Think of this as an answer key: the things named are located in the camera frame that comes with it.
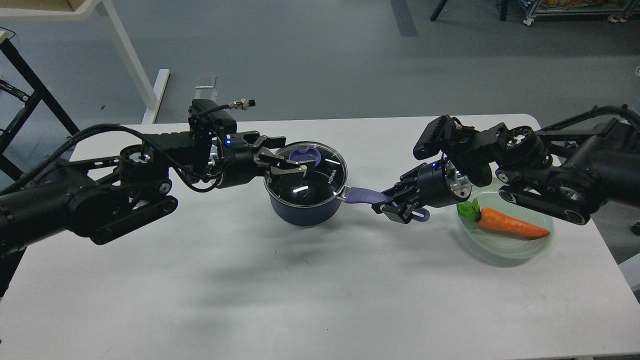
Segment orange toy carrot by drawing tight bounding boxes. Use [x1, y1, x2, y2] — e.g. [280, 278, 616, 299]
[455, 199, 550, 240]

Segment blue saucepan with handle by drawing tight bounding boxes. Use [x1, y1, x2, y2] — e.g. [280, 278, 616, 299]
[263, 141, 431, 229]

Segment black chair leg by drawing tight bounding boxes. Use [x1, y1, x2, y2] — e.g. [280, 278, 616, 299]
[429, 0, 448, 22]

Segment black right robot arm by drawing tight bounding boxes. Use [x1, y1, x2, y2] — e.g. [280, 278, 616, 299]
[372, 105, 640, 225]

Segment metal wheeled rack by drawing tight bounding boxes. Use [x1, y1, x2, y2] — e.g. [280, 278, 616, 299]
[518, 0, 639, 27]

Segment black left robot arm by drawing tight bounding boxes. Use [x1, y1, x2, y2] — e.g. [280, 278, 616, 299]
[0, 121, 316, 294]

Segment black table frame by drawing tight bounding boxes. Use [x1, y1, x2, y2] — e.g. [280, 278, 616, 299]
[0, 31, 80, 180]

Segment glass lid blue knob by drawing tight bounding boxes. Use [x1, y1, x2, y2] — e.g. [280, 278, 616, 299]
[263, 141, 348, 208]

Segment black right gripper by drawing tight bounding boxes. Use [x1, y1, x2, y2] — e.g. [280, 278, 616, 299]
[371, 161, 473, 224]

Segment white desk frame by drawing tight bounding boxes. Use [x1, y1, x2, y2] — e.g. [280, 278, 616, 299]
[0, 0, 172, 125]

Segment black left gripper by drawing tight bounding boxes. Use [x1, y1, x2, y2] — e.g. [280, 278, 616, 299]
[216, 131, 307, 189]

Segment pale green plate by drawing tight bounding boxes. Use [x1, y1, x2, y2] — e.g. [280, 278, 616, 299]
[455, 180, 554, 262]

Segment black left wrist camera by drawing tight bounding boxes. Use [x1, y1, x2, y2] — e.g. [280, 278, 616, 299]
[188, 98, 256, 176]

